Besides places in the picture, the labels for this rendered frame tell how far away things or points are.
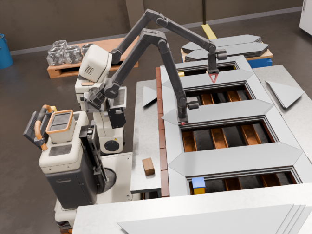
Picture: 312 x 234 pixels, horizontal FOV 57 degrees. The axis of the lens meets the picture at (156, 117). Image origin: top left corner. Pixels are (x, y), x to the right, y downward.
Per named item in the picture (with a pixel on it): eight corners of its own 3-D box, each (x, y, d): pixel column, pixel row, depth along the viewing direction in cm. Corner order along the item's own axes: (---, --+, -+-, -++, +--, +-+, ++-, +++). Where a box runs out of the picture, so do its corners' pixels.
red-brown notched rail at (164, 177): (160, 72, 266) (159, 67, 262) (172, 235, 136) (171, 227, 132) (156, 73, 266) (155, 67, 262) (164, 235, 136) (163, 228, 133)
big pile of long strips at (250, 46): (258, 38, 291) (259, 32, 287) (272, 55, 259) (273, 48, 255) (180, 48, 296) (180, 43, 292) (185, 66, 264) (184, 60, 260)
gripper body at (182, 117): (186, 110, 185) (186, 102, 179) (188, 122, 178) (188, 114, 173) (176, 111, 185) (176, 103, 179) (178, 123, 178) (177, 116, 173)
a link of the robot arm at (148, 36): (145, 20, 143) (147, 28, 136) (167, 34, 149) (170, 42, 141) (102, 85, 164) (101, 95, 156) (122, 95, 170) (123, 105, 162)
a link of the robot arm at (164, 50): (152, 34, 149) (155, 43, 140) (163, 30, 148) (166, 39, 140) (176, 96, 176) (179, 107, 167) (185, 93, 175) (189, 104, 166)
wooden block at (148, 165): (143, 165, 187) (141, 159, 184) (152, 162, 188) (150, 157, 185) (146, 176, 179) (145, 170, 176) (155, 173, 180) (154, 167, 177)
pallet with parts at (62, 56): (49, 80, 455) (40, 57, 431) (61, 55, 533) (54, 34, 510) (141, 66, 451) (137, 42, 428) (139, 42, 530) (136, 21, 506)
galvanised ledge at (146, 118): (158, 81, 276) (157, 79, 274) (164, 190, 172) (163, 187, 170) (137, 84, 277) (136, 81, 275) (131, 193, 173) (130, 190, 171)
